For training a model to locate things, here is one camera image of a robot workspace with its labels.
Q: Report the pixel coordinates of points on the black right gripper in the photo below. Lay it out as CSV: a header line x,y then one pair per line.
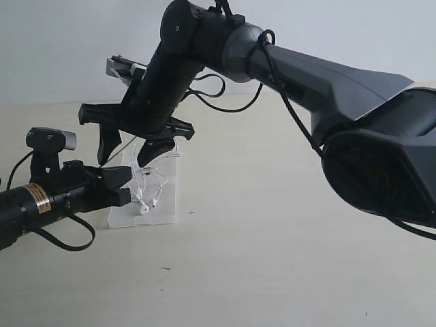
x,y
145,111

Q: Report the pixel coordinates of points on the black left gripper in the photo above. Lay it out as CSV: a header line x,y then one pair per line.
x,y
74,187

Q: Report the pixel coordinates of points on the white wired earphones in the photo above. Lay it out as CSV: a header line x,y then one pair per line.
x,y
148,183

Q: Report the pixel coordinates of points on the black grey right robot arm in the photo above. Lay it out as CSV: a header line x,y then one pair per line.
x,y
375,131

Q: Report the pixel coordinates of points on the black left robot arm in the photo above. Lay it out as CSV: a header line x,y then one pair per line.
x,y
26,209

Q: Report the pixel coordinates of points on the clear plastic storage case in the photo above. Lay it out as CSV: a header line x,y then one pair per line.
x,y
128,217

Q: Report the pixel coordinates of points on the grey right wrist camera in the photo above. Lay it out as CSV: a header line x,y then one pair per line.
x,y
123,69

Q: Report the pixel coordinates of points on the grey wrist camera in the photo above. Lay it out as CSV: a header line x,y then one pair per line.
x,y
123,69
46,139

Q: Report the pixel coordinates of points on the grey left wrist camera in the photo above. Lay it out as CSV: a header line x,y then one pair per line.
x,y
46,139

